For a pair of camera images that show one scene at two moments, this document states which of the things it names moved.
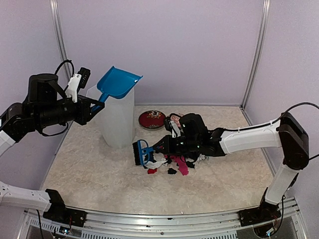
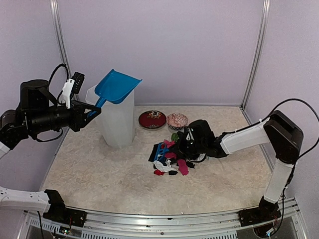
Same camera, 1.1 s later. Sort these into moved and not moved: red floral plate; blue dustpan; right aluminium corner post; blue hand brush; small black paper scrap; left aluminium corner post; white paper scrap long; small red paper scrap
Moved: blue hand brush; small red paper scrap; blue dustpan; white paper scrap long
Not moved: small black paper scrap; red floral plate; left aluminium corner post; right aluminium corner post
